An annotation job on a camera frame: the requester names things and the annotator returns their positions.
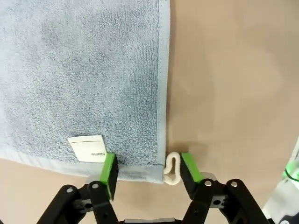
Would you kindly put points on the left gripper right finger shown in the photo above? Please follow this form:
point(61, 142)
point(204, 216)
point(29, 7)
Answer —
point(194, 177)

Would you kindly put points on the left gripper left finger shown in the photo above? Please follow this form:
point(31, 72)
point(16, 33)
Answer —
point(109, 177)

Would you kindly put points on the light blue terry towel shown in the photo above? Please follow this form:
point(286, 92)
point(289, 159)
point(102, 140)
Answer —
point(81, 70)

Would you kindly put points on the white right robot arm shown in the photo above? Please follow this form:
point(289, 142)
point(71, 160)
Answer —
point(283, 196)

